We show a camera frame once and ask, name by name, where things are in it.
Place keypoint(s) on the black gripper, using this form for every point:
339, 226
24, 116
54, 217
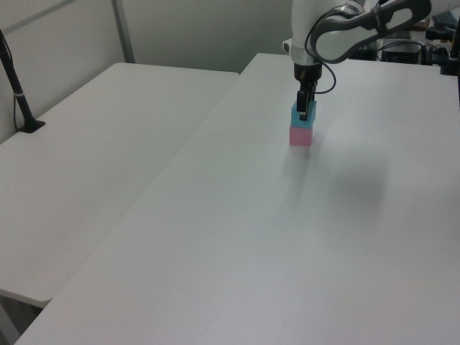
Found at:
307, 73

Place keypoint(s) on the blue cube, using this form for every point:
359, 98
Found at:
312, 115

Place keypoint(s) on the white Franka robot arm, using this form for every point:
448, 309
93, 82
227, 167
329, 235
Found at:
334, 39

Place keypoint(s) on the pink cube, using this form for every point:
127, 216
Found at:
300, 136

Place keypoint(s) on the black electronics box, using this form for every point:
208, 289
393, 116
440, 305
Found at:
400, 53

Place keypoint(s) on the dark computer keyboard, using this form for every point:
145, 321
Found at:
445, 18

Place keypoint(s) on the black clamp mount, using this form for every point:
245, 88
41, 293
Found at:
449, 66

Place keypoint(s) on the black camera pole stand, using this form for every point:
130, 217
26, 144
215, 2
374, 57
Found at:
16, 90

